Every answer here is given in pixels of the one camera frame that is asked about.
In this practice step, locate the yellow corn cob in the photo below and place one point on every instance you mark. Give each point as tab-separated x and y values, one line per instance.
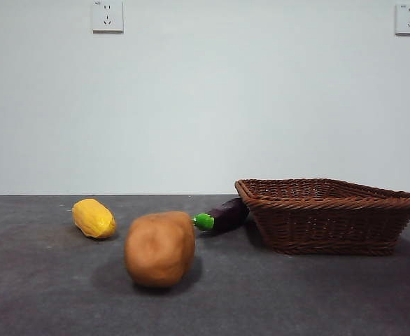
93	218

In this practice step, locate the purple eggplant with green cap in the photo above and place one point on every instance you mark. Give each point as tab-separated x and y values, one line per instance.
227	215

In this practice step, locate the brown potato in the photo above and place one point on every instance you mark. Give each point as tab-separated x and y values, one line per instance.
159	250

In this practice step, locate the brown wicker basket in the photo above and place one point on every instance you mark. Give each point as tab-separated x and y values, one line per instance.
331	224

